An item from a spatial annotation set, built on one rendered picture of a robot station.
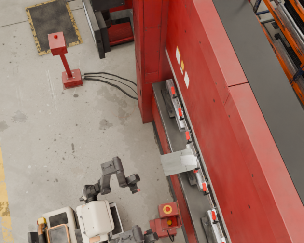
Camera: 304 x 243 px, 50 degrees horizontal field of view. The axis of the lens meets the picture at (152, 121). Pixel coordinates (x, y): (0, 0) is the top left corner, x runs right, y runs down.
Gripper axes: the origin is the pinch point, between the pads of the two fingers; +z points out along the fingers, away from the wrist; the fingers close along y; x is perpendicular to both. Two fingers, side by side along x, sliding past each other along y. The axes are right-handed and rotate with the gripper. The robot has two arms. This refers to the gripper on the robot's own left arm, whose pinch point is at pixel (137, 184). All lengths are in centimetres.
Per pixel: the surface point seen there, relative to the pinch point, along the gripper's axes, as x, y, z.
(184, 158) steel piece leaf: -38.3, 9.0, 18.8
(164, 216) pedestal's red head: -2.9, -26.4, 25.8
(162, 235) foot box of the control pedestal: 28, -34, 84
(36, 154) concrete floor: 130, 94, 46
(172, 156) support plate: -30.6, 13.1, 15.1
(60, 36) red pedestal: 37, 181, 3
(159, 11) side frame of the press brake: -78, 93, -50
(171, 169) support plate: -26.1, 3.6, 12.9
